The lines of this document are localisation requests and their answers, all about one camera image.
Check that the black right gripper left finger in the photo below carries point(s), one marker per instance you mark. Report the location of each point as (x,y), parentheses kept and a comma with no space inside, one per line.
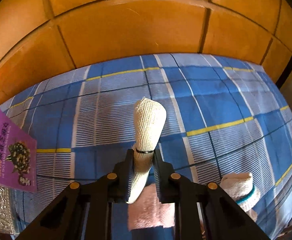
(84,211)

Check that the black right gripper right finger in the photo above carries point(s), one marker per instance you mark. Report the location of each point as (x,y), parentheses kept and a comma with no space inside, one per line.
(201,211)

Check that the white knit gloves blue band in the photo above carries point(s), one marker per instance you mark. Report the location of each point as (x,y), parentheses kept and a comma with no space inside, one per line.
(240,187)

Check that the pink towel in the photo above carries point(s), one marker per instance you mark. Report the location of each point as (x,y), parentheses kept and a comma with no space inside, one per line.
(148,212)

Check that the cream mesh cloth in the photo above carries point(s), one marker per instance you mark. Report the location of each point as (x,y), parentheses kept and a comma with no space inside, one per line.
(149,118)

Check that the purple snack carton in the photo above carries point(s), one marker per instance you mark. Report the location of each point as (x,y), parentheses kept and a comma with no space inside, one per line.
(17,157)

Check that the blue plaid tablecloth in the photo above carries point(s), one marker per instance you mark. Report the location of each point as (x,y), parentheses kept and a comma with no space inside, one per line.
(210,117)

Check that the orange wooden wardrobe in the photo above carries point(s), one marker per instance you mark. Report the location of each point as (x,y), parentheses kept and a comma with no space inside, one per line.
(40,39)

